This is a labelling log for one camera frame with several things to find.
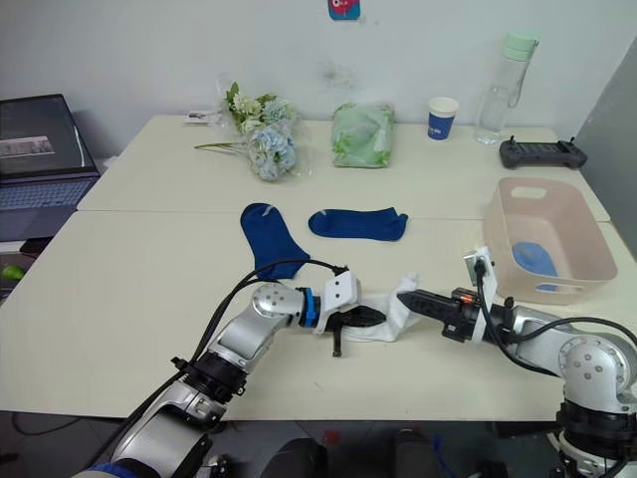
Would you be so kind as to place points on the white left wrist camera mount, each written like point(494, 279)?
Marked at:
point(343, 289)

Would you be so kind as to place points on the blue white paper cup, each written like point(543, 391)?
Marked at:
point(442, 124)

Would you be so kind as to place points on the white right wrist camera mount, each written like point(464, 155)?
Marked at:
point(491, 284)

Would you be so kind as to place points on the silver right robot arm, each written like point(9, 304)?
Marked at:
point(587, 358)

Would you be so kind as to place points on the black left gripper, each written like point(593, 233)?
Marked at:
point(338, 343)

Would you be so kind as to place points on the light blue sock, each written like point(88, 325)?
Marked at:
point(535, 259)

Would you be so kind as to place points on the white sock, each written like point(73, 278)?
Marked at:
point(388, 313)

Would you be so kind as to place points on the clear bottle green lid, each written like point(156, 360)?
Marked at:
point(495, 109)

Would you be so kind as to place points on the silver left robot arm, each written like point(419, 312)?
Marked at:
point(239, 333)

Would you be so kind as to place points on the small green object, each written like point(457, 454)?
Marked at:
point(12, 272)

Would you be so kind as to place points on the green plastic wrapped package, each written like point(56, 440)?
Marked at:
point(363, 134)

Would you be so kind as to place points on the blue flower bouquet clear wrap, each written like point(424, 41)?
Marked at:
point(271, 149)

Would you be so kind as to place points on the grey laptop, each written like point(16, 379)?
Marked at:
point(45, 199)

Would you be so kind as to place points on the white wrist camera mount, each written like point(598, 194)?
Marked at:
point(343, 289)
point(491, 284)

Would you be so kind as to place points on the blue pink wall sticker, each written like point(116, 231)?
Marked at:
point(343, 9)

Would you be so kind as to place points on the dark rounded shape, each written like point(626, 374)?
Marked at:
point(293, 460)

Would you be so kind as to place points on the pink plastic basket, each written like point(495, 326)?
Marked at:
point(592, 239)

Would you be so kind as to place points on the black handheld controller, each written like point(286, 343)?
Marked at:
point(542, 154)

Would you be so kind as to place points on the grey partition panel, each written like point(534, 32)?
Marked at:
point(617, 149)

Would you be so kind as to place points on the dark blue sock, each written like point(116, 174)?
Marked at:
point(358, 224)
point(269, 239)

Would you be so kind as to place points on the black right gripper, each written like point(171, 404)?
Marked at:
point(460, 318)

